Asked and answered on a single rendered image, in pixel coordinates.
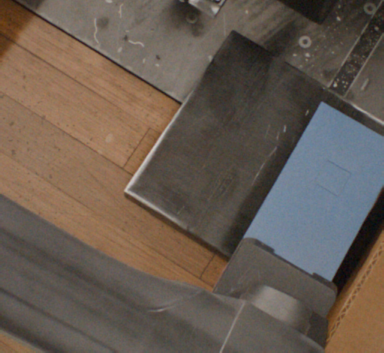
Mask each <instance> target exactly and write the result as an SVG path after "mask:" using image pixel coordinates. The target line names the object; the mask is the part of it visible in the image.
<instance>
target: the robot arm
mask: <svg viewBox="0 0 384 353"><path fill-rule="evenodd" d="M337 294H338V288H337V286H335V285H334V284H333V282H331V281H329V280H327V279H326V278H325V277H322V276H320V275H319V274H316V273H312V274H310V273H308V272H306V271H304V270H302V269H301V268H299V266H297V265H295V264H293V263H291V262H289V261H287V260H286V259H284V258H282V257H280V256H278V255H276V253H275V249H274V248H272V247H270V246H269V245H266V244H264V243H263V242H261V241H260V240H259V239H257V238H250V237H247V238H243V239H241V242H240V243H239V245H238V247H237V248H236V250H235V253H234V254H233V256H232V257H231V258H230V260H229V262H228V263H227V266H226V267H225V268H224V270H223V272H222V274H221V275H220V276H219V278H218V280H217V282H216V283H215V285H214V288H213V289H212V292H208V291H207V289H204V288H203V287H200V286H195V285H192V284H190V283H186V282H182V281H174V280H166V279H163V278H159V277H157V276H155V275H152V274H148V273H146V272H144V271H141V270H138V269H136V268H133V267H131V266H129V265H128V264H126V263H124V262H120V261H119V260H117V259H114V258H112V257H111V256H108V255H107V254H106V253H104V252H102V251H100V250H98V249H96V248H94V247H93V246H91V245H89V244H87V243H86V242H85V241H83V240H81V239H79V238H78V237H75V236H73V235H72V234H70V233H68V232H66V230H64V229H62V228H60V227H58V226H57V225H55V224H53V223H51V222H49V221H47V219H45V218H43V217H42V216H40V215H38V214H36V213H34V212H32V211H30V210H29V209H28V208H27V207H25V206H23V205H21V204H19V203H17V202H15V201H14V200H12V199H10V198H8V197H7V196H6V195H4V194H3V193H0V333H1V334H2V335H4V336H6V337H9V338H11V339H12V340H15V341H17V342H18V343H21V344H23V345H24V346H25V347H27V348H29V349H31V350H33V351H34V352H37V353H325V346H326V336H328V330H329V321H328V319H326V316H327V315H328V313H329V310H330V309H331V308H332V306H333V304H334V302H335V300H336V295H337Z"/></svg>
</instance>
